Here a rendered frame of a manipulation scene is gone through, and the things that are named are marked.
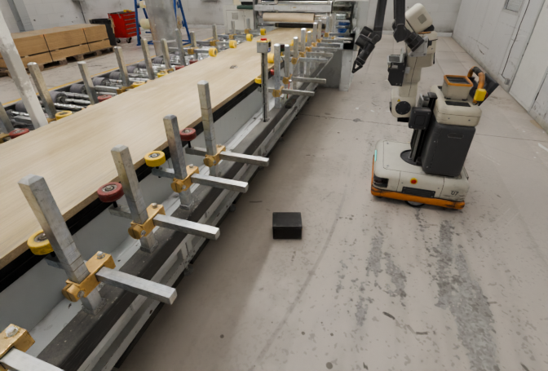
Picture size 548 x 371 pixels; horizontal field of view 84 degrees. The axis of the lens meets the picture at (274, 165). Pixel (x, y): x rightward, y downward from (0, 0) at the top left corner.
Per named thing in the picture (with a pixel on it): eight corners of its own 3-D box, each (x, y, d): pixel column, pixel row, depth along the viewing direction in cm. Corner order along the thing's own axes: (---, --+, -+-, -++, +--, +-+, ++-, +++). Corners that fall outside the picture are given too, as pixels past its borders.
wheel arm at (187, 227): (220, 236, 104) (219, 226, 102) (216, 243, 101) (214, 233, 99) (117, 210, 116) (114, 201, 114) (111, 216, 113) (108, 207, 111)
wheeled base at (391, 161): (448, 170, 279) (457, 145, 266) (463, 213, 227) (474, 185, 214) (372, 159, 296) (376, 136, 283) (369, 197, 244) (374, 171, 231)
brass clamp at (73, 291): (117, 267, 93) (112, 254, 90) (81, 305, 82) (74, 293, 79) (101, 262, 95) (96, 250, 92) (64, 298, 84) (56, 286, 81)
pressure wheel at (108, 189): (102, 219, 110) (91, 194, 104) (111, 205, 117) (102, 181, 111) (125, 218, 110) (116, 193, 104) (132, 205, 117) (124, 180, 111)
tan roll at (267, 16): (349, 23, 449) (351, 13, 443) (348, 24, 439) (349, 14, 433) (258, 20, 489) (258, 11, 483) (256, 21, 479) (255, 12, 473)
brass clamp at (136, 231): (167, 216, 113) (165, 205, 111) (143, 241, 102) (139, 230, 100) (153, 213, 115) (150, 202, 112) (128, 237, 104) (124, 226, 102)
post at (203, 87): (219, 175, 153) (208, 80, 128) (216, 179, 150) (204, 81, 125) (214, 174, 154) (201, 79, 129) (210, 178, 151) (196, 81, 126)
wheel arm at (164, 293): (178, 297, 84) (175, 286, 81) (171, 307, 81) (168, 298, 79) (59, 258, 96) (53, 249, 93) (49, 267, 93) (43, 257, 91)
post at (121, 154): (160, 257, 115) (127, 143, 91) (154, 264, 113) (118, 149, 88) (152, 255, 116) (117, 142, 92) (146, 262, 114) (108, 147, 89)
